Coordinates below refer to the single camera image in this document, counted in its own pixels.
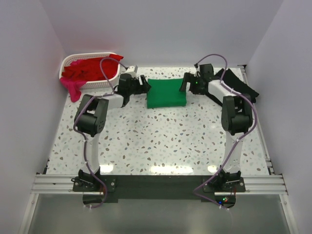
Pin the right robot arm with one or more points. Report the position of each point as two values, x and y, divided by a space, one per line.
235 98

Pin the red t-shirt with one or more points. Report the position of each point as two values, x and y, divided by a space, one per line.
89 70

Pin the green t-shirt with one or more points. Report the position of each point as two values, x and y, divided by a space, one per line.
165 93

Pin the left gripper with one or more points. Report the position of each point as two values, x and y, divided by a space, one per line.
146 87

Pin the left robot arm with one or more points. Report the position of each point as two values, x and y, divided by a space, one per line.
90 120

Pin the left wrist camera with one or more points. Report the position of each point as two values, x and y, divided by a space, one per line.
132 70

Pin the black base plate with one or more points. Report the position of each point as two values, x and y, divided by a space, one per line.
160 187

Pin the folded black t-shirt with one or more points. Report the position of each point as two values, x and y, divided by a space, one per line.
233 81

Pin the pink t-shirt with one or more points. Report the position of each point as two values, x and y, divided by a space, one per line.
73 89

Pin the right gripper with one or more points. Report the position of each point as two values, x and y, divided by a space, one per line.
188 77

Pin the white perforated laundry basket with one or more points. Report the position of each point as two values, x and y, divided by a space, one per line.
92 84

